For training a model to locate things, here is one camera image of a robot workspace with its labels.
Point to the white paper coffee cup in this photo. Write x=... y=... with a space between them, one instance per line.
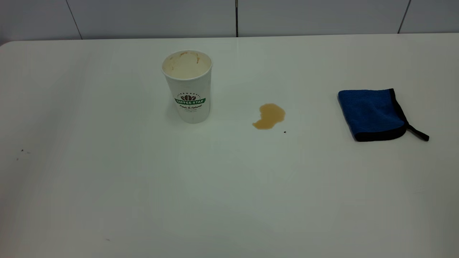
x=190 y=89

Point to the blue microfiber cloth black trim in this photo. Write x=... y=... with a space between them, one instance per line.
x=371 y=113

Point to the brown coffee spill puddle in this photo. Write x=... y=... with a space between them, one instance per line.
x=270 y=115

